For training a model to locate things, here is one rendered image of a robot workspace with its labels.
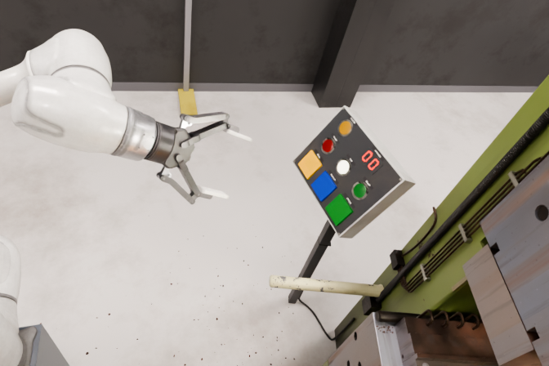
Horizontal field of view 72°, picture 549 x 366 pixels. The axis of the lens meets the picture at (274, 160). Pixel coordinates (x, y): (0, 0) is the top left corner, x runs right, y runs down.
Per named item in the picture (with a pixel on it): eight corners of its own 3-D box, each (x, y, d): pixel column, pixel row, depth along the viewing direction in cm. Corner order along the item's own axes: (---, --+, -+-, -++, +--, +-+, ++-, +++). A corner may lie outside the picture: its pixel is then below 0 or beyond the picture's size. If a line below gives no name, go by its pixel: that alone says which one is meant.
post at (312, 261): (287, 303, 202) (358, 169, 125) (287, 296, 205) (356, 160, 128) (295, 304, 202) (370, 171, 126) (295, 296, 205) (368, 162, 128)
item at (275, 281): (268, 290, 142) (270, 284, 138) (268, 277, 146) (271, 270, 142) (379, 301, 148) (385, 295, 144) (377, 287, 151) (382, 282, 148)
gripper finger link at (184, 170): (181, 153, 73) (175, 156, 73) (203, 196, 79) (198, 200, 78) (173, 147, 76) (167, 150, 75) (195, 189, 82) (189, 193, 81)
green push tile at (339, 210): (336, 226, 120) (352, 212, 117) (324, 207, 124) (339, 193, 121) (339, 226, 121) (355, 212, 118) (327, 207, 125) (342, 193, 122)
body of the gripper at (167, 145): (145, 166, 68) (189, 178, 74) (162, 122, 67) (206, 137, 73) (132, 154, 73) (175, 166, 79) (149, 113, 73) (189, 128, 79)
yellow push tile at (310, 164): (306, 179, 132) (321, 164, 129) (296, 163, 136) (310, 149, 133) (309, 180, 133) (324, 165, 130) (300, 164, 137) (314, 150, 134)
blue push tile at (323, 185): (320, 202, 126) (335, 187, 123) (310, 184, 130) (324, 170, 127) (323, 202, 127) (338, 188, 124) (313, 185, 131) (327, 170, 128)
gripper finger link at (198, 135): (174, 145, 76) (172, 138, 75) (222, 123, 81) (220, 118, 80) (182, 150, 73) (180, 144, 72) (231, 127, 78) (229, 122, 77)
